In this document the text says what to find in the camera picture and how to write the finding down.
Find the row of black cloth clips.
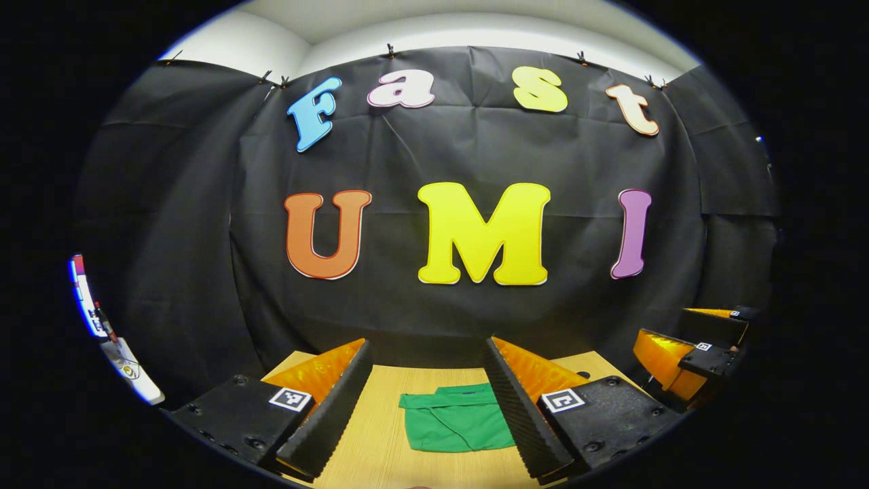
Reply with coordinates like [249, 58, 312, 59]
[166, 43, 669, 89]

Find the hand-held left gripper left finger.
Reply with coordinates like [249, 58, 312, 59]
[166, 338, 374, 484]

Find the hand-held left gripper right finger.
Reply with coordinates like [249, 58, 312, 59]
[482, 336, 686, 486]

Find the red bottle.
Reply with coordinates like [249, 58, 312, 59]
[94, 302, 117, 342]

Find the white side table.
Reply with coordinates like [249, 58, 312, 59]
[100, 338, 166, 406]

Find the black backdrop cloth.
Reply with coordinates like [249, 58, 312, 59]
[71, 46, 781, 408]

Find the computer monitor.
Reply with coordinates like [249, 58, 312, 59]
[68, 255, 109, 338]

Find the green T-shirt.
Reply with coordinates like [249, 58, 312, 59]
[399, 382, 517, 454]

